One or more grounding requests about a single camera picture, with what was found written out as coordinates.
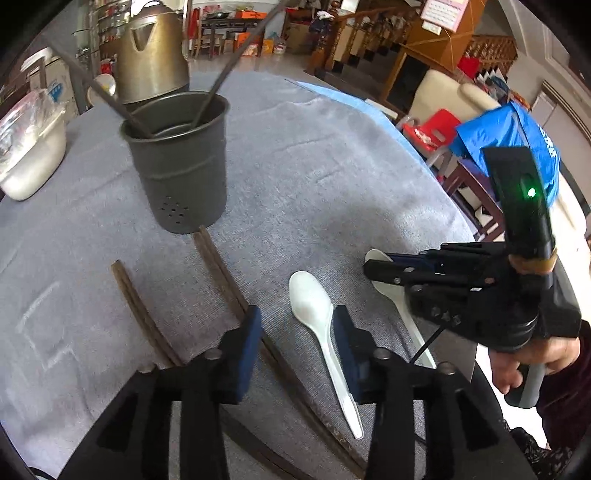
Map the white freezer with blue print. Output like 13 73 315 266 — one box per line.
21 46 77 121

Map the person's patterned clothing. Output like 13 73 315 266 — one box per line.
508 427 578 480

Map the blue bag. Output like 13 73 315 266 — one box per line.
450 102 561 204

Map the wall calendar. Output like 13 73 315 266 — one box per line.
420 0 486 34

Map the wooden stair railing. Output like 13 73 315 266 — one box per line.
305 9 416 77

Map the wooden pillar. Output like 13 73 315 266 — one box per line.
383 18 476 112

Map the grey metal utensil holder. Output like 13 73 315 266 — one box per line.
120 91 230 234

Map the blue table mat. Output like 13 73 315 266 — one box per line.
284 78 444 185

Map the dark wooden chair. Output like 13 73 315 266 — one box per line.
438 157 505 241

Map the person's right forearm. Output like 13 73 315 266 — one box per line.
538 342 591 455

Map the white plastic spoon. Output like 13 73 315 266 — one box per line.
288 271 365 439
365 249 437 370

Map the dark wooden table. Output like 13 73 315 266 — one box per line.
198 16 269 58

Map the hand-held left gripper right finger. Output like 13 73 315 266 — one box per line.
332 305 539 480

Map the white bowl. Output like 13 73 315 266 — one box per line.
0 106 68 201

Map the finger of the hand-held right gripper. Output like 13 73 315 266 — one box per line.
362 258 499 296
388 242 508 271

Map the red plastic chair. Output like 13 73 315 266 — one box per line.
402 109 462 158

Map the cream chair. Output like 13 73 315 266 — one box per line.
409 69 502 125

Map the bronze electric kettle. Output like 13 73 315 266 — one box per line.
112 0 191 104

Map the round yellow fan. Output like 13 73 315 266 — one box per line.
88 73 117 107

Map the plastic-wrapped steel pot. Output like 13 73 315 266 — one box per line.
0 90 65 158

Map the person's right hand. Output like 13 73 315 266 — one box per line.
489 318 591 394

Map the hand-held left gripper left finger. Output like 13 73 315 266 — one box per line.
58 305 264 480

